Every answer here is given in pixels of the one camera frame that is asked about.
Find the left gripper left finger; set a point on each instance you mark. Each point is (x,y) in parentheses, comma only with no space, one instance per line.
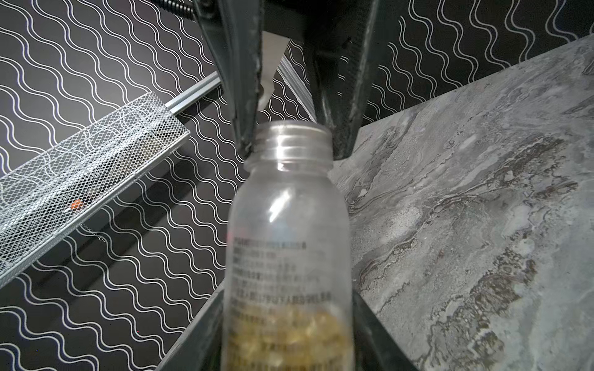
(199,346)

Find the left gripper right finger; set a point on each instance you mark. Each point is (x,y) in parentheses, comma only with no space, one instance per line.
(374,348)

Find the white wire mesh basket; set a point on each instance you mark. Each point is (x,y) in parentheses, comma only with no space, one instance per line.
(48,197)

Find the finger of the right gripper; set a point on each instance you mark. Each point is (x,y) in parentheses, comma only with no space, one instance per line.
(343,48)
(233,31)

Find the small amber glass vial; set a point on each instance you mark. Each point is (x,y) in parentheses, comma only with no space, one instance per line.
(288,283)

